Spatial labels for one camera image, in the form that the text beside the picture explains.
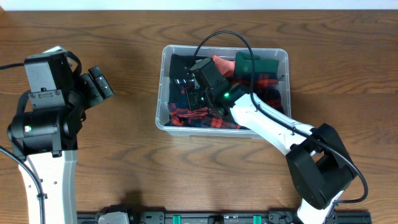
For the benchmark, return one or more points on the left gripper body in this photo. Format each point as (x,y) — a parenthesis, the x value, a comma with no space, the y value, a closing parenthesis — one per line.
(92,90)

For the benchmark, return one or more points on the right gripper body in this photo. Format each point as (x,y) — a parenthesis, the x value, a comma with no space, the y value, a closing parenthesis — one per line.
(199,96)

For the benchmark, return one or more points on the pink garment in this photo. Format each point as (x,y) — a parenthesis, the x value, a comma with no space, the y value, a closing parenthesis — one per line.
(226,67)

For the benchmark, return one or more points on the black garment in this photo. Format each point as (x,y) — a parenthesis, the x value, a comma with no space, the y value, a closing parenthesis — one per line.
(179,76)

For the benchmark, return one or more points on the green garment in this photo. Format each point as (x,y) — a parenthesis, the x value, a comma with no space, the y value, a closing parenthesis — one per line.
(243,66)

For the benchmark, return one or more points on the red plaid flannel garment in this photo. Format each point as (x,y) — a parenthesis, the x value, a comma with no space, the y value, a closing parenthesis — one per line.
(265,87)

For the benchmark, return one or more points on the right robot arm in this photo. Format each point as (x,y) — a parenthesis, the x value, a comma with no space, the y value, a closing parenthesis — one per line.
(319,164)

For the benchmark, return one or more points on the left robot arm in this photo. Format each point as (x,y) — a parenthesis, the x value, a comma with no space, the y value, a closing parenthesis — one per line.
(44,130)

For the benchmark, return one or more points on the clear plastic storage bin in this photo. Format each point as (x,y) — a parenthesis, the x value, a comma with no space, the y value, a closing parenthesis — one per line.
(163,113)

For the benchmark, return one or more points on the black mounting rail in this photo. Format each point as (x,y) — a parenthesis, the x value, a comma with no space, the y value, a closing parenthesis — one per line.
(122,214)

